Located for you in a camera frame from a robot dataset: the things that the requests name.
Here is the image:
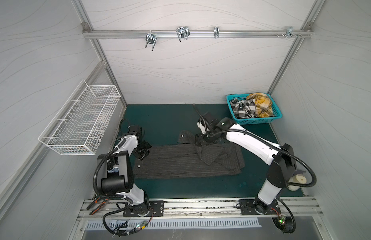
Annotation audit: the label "metal bracket clamp right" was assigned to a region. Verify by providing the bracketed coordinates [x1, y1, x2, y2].
[275, 27, 302, 39]

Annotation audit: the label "small metal ring clamp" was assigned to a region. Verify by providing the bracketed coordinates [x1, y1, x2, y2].
[214, 27, 220, 39]

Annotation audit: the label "dark grey striped shirt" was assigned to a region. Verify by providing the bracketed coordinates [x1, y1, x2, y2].
[133, 131, 245, 179]

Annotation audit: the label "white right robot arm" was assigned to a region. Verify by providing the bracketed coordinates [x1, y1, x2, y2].
[196, 112, 317, 215]

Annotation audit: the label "orange handled pliers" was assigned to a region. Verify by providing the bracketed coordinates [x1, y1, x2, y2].
[86, 197, 109, 216]

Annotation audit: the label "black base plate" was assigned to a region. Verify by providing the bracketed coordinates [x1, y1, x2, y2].
[235, 198, 281, 216]
[123, 201, 164, 218]

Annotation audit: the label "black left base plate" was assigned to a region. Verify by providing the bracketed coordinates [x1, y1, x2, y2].
[123, 201, 164, 218]

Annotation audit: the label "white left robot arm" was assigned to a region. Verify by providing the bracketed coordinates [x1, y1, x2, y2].
[92, 125, 150, 217]

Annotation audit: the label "black left cable bundle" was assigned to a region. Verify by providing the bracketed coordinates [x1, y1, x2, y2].
[101, 205, 153, 237]

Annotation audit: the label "white tape roll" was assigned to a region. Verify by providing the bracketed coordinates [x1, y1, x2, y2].
[287, 174, 307, 192]

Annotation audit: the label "white wire basket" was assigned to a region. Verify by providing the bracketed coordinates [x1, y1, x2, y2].
[38, 80, 120, 156]

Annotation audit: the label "yellow plaid shirt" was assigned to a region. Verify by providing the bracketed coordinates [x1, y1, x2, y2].
[246, 93, 274, 118]

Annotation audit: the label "black white plaid shirt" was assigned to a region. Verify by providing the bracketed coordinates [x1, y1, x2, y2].
[230, 98, 257, 119]

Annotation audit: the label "metal u-bolt clamp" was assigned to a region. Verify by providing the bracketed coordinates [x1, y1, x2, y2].
[176, 26, 190, 42]
[145, 33, 157, 51]

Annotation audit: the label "metal u-bolt clamp middle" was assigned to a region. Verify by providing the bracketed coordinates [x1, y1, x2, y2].
[176, 26, 190, 42]

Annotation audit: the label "aluminium top rail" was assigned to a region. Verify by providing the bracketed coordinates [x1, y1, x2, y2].
[83, 29, 314, 39]

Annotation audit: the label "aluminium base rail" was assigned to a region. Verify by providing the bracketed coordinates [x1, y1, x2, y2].
[76, 196, 324, 221]

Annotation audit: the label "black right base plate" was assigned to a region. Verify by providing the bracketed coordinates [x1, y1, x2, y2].
[235, 198, 281, 216]

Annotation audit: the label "white slotted cable duct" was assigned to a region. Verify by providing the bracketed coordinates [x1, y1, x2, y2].
[85, 217, 262, 231]

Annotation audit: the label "teal plastic basket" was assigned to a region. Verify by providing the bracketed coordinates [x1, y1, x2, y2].
[226, 93, 282, 125]

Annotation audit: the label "metal u-bolt clamp left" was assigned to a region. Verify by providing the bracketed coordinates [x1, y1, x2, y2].
[145, 33, 157, 51]

